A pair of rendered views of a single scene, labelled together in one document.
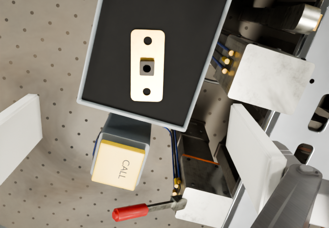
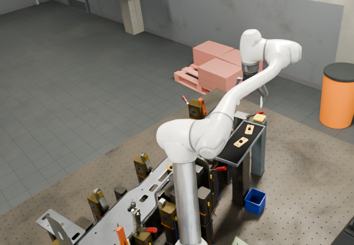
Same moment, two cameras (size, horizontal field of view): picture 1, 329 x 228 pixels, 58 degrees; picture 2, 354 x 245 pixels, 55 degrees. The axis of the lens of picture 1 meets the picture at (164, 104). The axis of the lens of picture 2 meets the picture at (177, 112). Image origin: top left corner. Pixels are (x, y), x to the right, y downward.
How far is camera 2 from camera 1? 177 cm
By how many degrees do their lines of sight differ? 39
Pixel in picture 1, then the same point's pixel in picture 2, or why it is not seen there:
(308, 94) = not seen: hidden behind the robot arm
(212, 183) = (237, 121)
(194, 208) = (243, 115)
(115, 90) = (256, 127)
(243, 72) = not seen: hidden behind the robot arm
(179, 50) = (242, 130)
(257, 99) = not seen: hidden behind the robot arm
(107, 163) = (261, 117)
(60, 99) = (293, 170)
